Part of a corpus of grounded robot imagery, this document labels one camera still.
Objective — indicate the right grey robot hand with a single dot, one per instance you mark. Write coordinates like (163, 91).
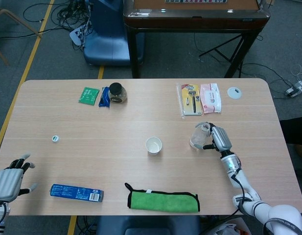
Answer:
(221, 139)

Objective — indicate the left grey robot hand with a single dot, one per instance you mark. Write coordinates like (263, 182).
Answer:
(7, 182)

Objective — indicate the transparent plastic bottle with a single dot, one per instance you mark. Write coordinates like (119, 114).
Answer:
(198, 138)

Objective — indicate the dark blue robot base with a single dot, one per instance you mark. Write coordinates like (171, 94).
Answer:
(148, 225)

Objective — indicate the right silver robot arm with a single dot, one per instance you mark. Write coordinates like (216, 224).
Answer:
(258, 208)

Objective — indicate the white green bottle cap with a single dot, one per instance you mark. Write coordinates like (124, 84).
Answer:
(55, 138)

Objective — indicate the white paper cup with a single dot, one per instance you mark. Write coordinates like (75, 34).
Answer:
(153, 145)

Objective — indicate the pink wet wipes pack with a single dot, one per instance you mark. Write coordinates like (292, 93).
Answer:
(210, 98)

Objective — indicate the razor blister pack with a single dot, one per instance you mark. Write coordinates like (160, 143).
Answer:
(190, 100)

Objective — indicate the blue cardboard box with barcode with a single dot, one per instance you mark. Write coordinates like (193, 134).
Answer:
(75, 193)

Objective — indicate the green microfiber cloth black trim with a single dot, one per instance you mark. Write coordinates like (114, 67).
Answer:
(163, 202)

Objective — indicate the white plastic bag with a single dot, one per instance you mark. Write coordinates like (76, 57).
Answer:
(229, 227)

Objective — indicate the grey power strip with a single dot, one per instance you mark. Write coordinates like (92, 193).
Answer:
(296, 88)

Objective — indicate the glass jar with black lid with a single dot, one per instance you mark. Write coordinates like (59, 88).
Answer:
(117, 94)

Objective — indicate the green sachet packet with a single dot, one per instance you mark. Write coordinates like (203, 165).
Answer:
(89, 96)

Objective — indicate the dark wood mahjong table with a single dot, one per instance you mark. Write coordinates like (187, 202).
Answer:
(194, 20)

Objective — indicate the blue snack wrapper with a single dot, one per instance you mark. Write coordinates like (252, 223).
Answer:
(104, 98)

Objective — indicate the blue machine base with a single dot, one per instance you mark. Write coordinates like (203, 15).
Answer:
(106, 36)

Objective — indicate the white socket board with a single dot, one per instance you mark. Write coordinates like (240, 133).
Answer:
(77, 35)

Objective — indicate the white chair with wooden legs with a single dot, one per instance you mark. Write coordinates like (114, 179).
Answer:
(8, 14)

